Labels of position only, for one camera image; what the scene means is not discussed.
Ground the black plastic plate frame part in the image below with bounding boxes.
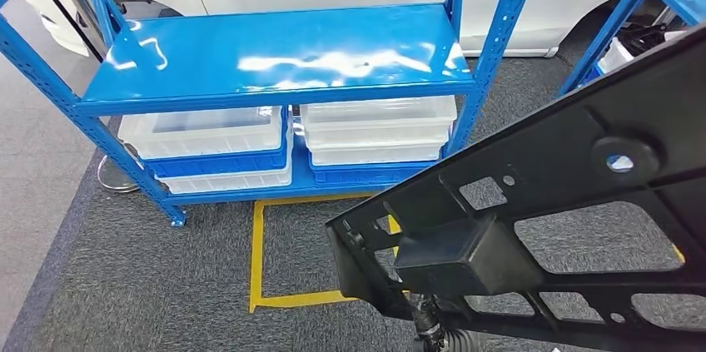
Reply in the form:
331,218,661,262
325,22,706,352

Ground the blue metal shelf rack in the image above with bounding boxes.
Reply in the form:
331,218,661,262
558,0,706,98
0,0,548,229

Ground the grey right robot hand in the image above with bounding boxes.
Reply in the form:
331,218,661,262
409,293,445,352

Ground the chrome round stand base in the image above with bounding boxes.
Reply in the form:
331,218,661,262
97,141,141,195

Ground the black plastic car part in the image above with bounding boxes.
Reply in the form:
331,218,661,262
616,22,673,59

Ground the yellow floor tape square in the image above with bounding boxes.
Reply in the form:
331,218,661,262
249,194,404,315

